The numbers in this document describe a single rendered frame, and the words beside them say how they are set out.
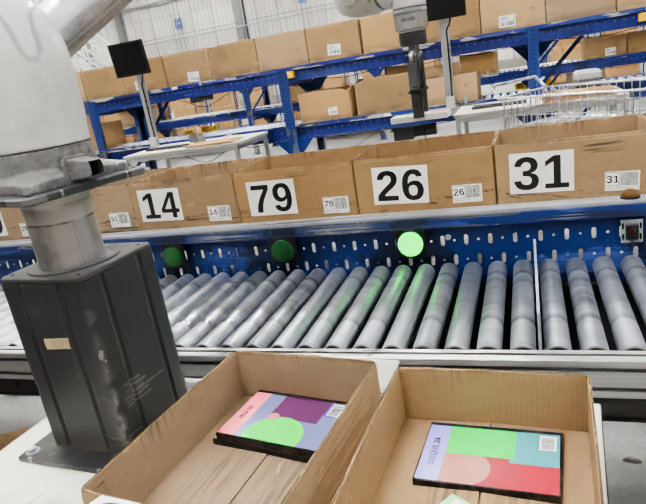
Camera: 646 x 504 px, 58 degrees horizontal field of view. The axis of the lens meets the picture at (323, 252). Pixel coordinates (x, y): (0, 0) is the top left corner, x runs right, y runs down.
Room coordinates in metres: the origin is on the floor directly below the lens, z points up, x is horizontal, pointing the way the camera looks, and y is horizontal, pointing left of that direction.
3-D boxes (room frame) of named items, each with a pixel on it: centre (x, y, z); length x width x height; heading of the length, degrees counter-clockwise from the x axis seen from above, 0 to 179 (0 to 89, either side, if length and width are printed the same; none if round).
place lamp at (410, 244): (1.57, -0.25, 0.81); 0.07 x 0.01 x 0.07; 69
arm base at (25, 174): (0.94, 0.40, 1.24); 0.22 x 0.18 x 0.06; 54
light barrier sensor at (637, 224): (1.37, -0.77, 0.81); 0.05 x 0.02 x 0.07; 69
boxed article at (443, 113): (1.69, -0.34, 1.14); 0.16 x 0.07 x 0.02; 69
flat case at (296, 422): (0.85, 0.11, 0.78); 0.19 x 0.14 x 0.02; 60
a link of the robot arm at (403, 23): (1.69, -0.34, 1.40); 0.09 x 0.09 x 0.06
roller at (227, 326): (1.49, 0.23, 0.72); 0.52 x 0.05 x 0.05; 159
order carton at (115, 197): (2.17, 0.74, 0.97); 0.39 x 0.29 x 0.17; 69
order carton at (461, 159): (1.76, -0.36, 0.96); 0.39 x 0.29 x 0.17; 69
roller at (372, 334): (1.35, -0.13, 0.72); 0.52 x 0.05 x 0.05; 159
